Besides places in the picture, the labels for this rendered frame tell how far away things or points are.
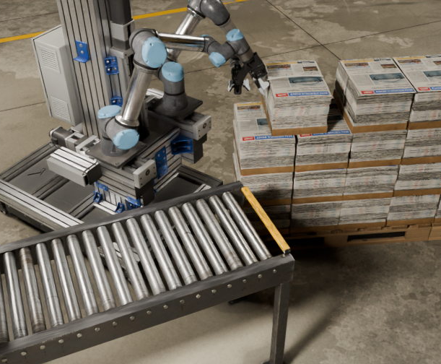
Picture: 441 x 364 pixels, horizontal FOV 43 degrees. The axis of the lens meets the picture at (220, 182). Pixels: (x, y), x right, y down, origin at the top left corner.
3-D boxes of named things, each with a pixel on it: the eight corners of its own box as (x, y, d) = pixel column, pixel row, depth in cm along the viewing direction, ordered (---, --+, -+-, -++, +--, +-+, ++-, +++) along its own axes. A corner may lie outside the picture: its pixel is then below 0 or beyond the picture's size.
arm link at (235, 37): (221, 36, 268) (234, 25, 268) (232, 54, 274) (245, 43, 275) (228, 40, 261) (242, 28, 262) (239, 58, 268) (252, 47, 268)
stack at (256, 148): (232, 211, 364) (232, 101, 311) (406, 199, 370) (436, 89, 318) (239, 255, 334) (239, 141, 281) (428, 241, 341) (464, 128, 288)
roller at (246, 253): (213, 203, 259) (219, 195, 258) (255, 274, 225) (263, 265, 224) (205, 200, 256) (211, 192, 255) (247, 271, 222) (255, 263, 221)
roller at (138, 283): (122, 227, 246) (120, 218, 243) (152, 305, 213) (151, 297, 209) (110, 230, 245) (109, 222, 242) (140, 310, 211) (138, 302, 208)
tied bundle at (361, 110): (331, 96, 314) (336, 59, 299) (382, 93, 316) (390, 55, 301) (351, 134, 285) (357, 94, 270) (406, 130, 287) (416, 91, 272)
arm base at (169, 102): (156, 106, 311) (154, 90, 305) (172, 94, 321) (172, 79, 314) (177, 113, 304) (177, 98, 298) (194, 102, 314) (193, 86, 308)
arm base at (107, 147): (94, 150, 279) (91, 133, 273) (115, 136, 289) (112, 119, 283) (117, 159, 273) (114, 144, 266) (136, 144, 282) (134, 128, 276)
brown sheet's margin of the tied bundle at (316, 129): (266, 119, 295) (266, 113, 293) (320, 115, 297) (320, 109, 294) (271, 136, 283) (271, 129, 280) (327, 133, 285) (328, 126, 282)
